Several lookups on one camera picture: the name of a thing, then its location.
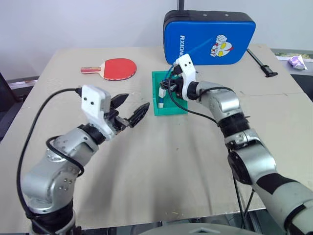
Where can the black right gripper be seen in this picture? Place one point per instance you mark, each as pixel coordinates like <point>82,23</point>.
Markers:
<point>178,84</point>

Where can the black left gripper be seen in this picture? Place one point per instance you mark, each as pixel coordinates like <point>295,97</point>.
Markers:
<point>118,121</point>

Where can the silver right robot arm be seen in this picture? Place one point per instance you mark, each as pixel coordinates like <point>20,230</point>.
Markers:
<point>254,161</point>

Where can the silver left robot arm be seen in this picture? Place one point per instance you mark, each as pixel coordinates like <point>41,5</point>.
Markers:
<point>46,181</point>

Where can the green plastic bin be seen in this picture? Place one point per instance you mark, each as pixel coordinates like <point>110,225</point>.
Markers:
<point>168,107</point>

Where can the red table tennis paddle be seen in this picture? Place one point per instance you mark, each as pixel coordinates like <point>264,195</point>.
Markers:
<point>117,68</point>

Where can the blue kick pad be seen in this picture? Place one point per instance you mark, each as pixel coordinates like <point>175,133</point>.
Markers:
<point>203,36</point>

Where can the black vertical pole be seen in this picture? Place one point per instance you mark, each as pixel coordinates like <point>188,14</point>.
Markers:
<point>181,5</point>

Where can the black rod tool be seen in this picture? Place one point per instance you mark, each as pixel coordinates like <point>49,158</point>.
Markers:
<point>262,67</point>

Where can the purple white crumpled bag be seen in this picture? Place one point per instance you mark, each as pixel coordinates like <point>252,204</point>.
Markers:
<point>297,62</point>

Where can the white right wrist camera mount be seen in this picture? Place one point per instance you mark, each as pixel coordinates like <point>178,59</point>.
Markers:
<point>187,71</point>

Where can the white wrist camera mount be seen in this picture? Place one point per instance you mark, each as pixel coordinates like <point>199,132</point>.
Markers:
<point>187,71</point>
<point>94,102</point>

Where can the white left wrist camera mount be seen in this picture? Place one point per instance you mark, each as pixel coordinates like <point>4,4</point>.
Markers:
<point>94,102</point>

